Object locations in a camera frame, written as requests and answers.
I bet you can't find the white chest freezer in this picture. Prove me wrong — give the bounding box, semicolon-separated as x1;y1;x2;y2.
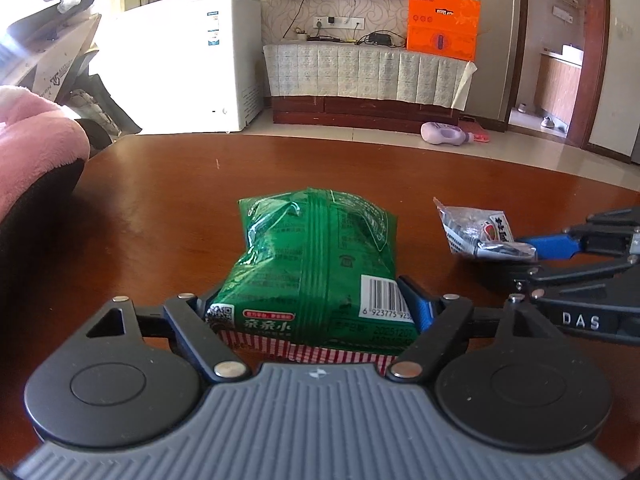
98;0;264;134

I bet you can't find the green snack bag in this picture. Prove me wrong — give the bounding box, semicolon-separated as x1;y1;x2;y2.
203;188;419;362

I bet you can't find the clear nut snack bag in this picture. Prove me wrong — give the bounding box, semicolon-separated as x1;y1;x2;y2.
433;198;537;262

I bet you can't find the pink sleeve forearm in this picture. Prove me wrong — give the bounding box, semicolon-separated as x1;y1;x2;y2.
1;86;90;243

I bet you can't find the white wall power strip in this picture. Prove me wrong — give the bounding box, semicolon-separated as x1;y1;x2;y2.
312;15;366;32

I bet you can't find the purple detergent bottle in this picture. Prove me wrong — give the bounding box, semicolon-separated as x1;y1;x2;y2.
421;122;474;146

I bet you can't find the tv cabinet with lace cloth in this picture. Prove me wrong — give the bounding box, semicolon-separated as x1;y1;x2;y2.
264;42;476;133

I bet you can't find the orange cardboard box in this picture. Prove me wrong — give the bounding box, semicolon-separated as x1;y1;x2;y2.
406;0;480;62

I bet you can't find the scooter by window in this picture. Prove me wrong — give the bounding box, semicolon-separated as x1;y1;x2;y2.
1;0;142;154

